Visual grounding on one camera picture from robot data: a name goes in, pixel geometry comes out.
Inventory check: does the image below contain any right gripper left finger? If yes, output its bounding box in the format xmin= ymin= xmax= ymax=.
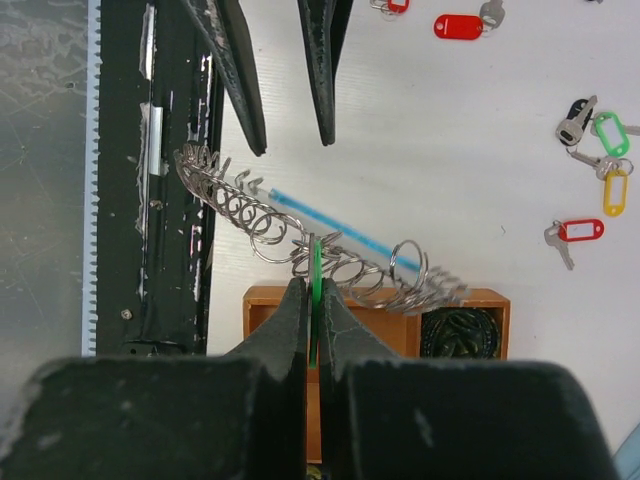
xmin=219 ymin=278 xmax=308 ymax=385

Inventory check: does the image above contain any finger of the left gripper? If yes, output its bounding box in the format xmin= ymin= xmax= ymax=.
xmin=297 ymin=0 xmax=354 ymax=146
xmin=183 ymin=0 xmax=267 ymax=156

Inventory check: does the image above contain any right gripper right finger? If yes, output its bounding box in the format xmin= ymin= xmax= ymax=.
xmin=319 ymin=278 xmax=398 ymax=385

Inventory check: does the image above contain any large keyring holder blue handle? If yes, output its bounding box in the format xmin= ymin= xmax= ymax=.
xmin=173 ymin=143 xmax=470 ymax=314

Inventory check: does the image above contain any red tag key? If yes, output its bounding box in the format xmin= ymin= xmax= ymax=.
xmin=433 ymin=0 xmax=506 ymax=41
xmin=543 ymin=218 xmax=605 ymax=271
xmin=369 ymin=0 xmax=410 ymax=15

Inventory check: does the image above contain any wooden compartment tray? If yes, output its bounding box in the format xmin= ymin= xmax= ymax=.
xmin=243 ymin=286 xmax=511 ymax=464

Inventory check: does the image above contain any green yellow tag key bunch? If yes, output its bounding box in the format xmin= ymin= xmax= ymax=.
xmin=554 ymin=95 xmax=639 ymax=218

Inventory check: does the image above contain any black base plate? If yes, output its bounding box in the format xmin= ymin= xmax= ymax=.
xmin=95 ymin=1 xmax=224 ymax=356

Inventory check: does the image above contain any grey cable duct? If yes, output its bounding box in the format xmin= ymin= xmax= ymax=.
xmin=81 ymin=0 xmax=101 ymax=356

